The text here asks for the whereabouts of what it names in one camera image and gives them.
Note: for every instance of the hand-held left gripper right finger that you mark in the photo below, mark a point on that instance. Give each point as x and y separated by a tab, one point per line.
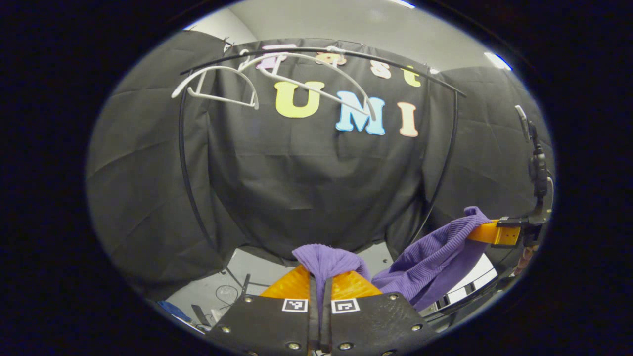
327	321

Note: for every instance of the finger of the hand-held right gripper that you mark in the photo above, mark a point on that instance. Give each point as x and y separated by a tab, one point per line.
494	233

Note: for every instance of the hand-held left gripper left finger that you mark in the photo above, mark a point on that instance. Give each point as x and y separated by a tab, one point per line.
313	316

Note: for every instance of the purple ribbed jacket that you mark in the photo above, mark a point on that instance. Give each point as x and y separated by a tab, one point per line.
430	257

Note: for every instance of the black metal clothes rack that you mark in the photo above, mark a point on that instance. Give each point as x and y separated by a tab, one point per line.
184	148

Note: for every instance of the white clothes hanger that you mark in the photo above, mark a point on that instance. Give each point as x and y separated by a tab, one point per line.
316	89
212	73

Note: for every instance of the dark flat object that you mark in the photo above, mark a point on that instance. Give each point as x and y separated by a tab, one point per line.
202	315

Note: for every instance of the black backdrop cloth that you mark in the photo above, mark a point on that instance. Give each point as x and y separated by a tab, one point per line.
306	198

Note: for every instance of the small ceiling light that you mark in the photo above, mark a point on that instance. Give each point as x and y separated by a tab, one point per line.
497	61

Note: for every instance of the blue cloth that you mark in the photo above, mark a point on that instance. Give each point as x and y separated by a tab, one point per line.
173	310

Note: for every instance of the ceiling light panel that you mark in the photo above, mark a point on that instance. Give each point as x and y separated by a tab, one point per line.
401	3

